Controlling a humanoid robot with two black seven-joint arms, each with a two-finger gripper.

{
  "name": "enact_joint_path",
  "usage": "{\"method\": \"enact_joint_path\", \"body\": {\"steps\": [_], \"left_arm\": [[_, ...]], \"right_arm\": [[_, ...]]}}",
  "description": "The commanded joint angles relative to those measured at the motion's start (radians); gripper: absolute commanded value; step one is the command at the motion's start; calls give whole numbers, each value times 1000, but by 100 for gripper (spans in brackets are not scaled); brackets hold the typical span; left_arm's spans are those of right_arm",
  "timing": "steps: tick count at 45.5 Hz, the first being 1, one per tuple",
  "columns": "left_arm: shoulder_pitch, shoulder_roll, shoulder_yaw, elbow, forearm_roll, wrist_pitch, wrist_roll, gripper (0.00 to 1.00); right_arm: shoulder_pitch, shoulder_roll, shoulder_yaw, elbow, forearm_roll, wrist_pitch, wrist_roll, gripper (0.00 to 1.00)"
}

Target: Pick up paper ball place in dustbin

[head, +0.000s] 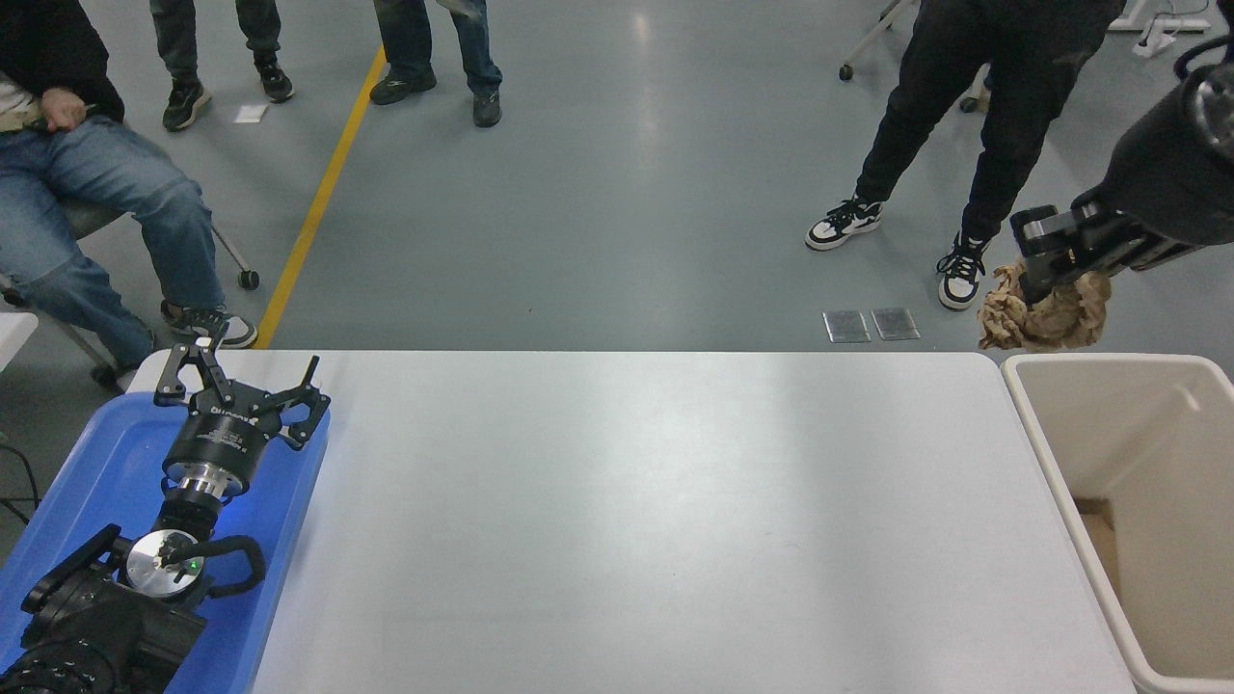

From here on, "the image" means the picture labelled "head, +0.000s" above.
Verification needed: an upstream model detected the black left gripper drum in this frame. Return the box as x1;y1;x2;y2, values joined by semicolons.
162;384;290;482

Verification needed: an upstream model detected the white side table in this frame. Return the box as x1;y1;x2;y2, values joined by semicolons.
0;310;40;375

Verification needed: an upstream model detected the white power strip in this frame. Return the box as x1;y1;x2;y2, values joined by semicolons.
1111;0;1212;60

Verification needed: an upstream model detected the white wheeled stand leg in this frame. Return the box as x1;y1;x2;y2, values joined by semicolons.
838;0;919;83

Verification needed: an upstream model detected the standing person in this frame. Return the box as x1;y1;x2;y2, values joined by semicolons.
149;0;296;133
805;0;1131;312
368;0;505;129

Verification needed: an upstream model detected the thin black floor cable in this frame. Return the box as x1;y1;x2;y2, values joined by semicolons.
0;441;41;527

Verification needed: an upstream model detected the silver metal floor plate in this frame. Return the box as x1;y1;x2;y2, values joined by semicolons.
870;307;923;342
822;309;872;345

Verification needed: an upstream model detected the person's hand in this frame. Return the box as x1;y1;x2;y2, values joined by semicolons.
40;88;89;134

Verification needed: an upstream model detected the seated person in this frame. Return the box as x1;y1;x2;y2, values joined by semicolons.
0;0;260;369

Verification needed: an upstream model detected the blue plastic tray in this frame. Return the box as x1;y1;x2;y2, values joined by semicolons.
0;390;332;694

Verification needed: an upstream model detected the large pale bin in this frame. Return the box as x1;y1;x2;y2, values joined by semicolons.
1000;352;1234;694

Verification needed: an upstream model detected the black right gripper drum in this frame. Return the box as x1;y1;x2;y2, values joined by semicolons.
1097;85;1234;248

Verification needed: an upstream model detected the tan paper ball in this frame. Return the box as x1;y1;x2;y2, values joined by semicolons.
977;263;1113;354

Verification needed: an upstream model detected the grey wheeled chair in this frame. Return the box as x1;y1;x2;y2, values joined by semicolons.
0;200;261;394

